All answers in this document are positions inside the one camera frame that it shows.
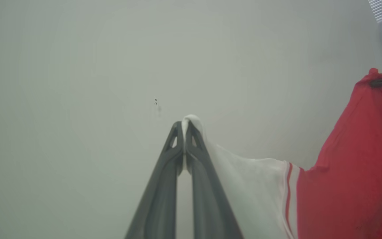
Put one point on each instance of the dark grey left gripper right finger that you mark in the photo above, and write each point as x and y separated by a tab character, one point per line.
211	209

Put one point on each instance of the red and white garment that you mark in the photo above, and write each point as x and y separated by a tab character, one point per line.
360	166

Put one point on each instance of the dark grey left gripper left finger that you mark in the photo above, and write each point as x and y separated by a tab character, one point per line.
159	205

